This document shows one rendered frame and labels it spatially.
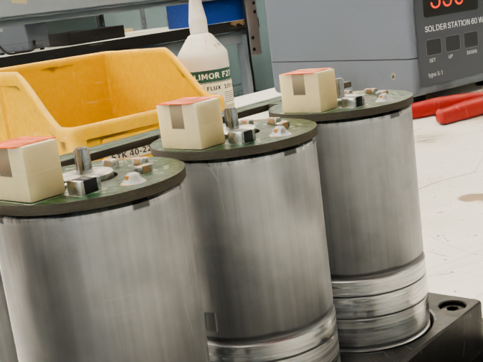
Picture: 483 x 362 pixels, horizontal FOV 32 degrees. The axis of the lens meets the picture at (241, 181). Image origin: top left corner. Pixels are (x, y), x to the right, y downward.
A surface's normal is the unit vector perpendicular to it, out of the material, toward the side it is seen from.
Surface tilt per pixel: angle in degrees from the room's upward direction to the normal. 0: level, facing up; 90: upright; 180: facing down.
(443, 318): 0
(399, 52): 90
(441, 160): 0
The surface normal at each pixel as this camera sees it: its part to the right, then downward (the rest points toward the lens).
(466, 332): 0.75, 0.05
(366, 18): -0.81, 0.22
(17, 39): -0.40, 0.25
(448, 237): -0.13, -0.97
